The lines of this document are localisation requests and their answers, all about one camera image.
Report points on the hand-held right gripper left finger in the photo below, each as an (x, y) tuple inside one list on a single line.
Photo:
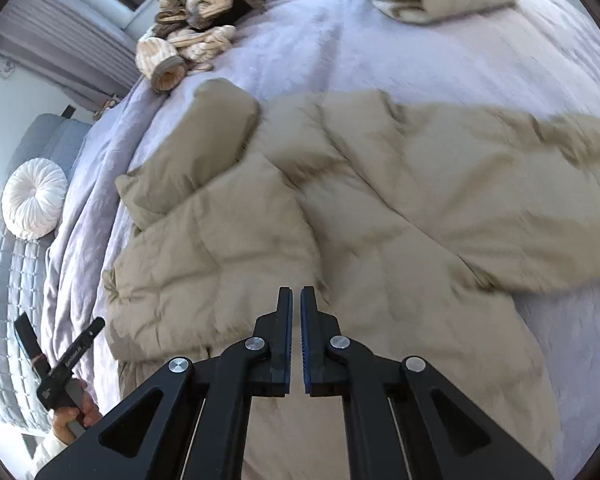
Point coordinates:
[(285, 330)]

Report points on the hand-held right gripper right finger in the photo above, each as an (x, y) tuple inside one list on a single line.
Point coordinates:
[(307, 330)]

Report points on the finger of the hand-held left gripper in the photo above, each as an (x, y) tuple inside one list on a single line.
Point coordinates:
[(27, 337), (77, 350)]

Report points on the beige puffer jacket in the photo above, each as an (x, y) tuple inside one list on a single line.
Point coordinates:
[(380, 200)]

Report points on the person's left forearm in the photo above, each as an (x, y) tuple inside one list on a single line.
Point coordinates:
[(50, 460)]

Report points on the person's left hand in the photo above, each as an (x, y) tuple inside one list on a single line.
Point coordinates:
[(87, 407)]

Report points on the grey quilted headboard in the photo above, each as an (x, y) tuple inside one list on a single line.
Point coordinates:
[(15, 285)]

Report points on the round white pleated pillow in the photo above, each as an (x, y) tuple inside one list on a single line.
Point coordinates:
[(35, 197)]

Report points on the lavender bed blanket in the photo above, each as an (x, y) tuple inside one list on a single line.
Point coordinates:
[(330, 50)]

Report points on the grey curtain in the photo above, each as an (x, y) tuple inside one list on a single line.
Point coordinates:
[(70, 45)]

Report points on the cream striped knit sweater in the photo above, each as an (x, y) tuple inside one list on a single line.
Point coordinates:
[(190, 40)]

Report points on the dark garment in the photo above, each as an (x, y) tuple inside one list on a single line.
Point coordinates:
[(240, 5)]

